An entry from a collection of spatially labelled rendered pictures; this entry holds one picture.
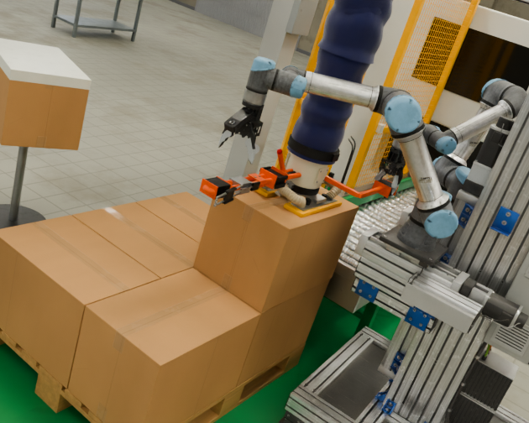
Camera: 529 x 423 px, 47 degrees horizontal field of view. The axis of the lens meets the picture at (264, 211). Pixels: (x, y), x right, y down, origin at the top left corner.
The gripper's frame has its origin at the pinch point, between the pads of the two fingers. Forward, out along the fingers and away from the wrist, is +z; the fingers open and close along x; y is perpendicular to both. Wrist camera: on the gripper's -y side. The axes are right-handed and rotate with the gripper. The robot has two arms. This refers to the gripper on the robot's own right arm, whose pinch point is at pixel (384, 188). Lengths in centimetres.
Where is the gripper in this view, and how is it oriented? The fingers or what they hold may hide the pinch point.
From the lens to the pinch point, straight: 286.2
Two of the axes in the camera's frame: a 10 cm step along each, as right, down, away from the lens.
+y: -5.7, 1.4, -8.1
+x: 7.6, 4.5, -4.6
